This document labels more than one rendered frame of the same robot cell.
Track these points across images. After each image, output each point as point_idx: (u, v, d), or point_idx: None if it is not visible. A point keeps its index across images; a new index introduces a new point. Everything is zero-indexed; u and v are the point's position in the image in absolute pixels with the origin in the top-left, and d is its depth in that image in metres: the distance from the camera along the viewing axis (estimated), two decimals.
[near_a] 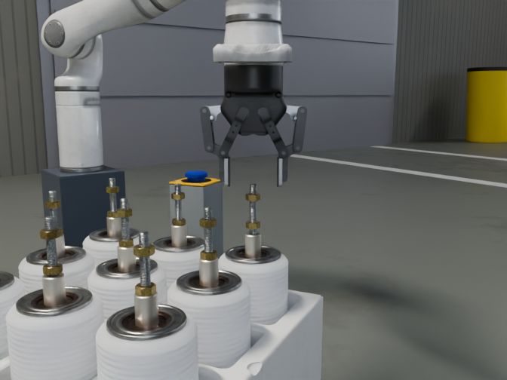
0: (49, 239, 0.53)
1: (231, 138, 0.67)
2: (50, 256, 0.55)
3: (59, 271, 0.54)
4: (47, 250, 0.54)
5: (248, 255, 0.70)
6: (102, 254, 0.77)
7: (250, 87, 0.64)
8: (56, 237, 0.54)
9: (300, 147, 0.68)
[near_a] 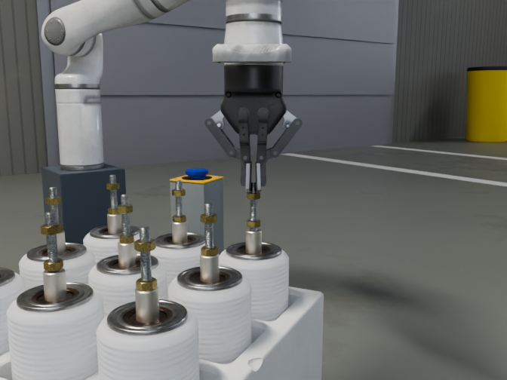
0: (50, 234, 0.53)
1: (245, 140, 0.67)
2: (50, 252, 0.55)
3: (59, 266, 0.54)
4: (48, 246, 0.54)
5: (249, 252, 0.70)
6: (102, 251, 0.77)
7: (250, 87, 0.64)
8: (56, 233, 0.54)
9: (278, 153, 0.68)
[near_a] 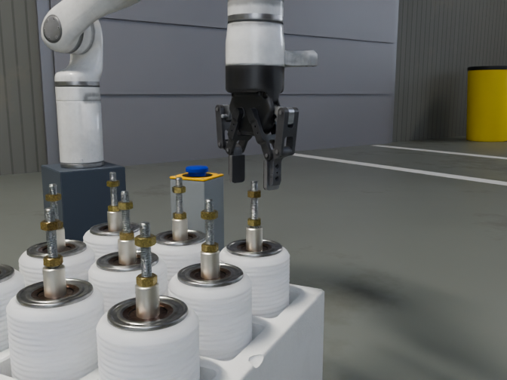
0: (50, 230, 0.53)
1: None
2: (50, 248, 0.54)
3: (59, 262, 0.54)
4: (48, 242, 0.54)
5: (250, 249, 0.70)
6: (102, 248, 0.77)
7: None
8: (56, 229, 0.53)
9: None
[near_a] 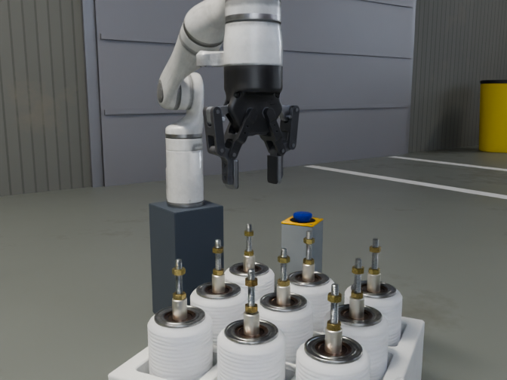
0: (253, 286, 0.71)
1: (262, 135, 0.72)
2: (249, 298, 0.73)
3: (257, 309, 0.72)
4: (250, 294, 0.72)
5: (370, 290, 0.89)
6: (244, 286, 0.95)
7: None
8: (256, 285, 0.72)
9: (208, 148, 0.66)
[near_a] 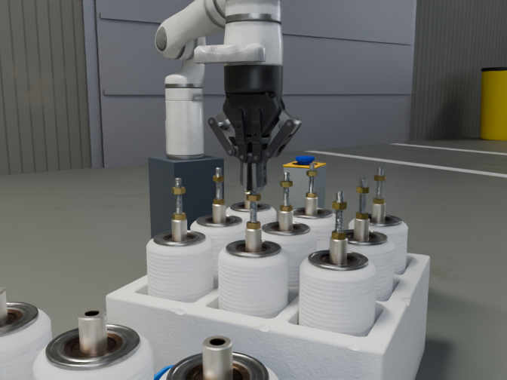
0: (256, 198, 0.71)
1: (241, 139, 0.68)
2: (253, 216, 0.70)
3: (250, 223, 0.72)
4: (256, 209, 0.71)
5: (375, 221, 0.86)
6: (246, 222, 0.93)
7: (237, 87, 0.64)
8: (251, 198, 0.71)
9: (271, 154, 0.67)
